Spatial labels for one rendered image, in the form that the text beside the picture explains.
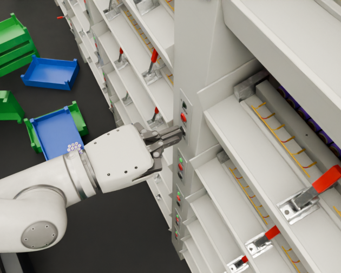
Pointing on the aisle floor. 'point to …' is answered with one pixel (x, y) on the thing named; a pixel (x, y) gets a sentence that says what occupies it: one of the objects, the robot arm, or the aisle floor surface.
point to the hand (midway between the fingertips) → (170, 136)
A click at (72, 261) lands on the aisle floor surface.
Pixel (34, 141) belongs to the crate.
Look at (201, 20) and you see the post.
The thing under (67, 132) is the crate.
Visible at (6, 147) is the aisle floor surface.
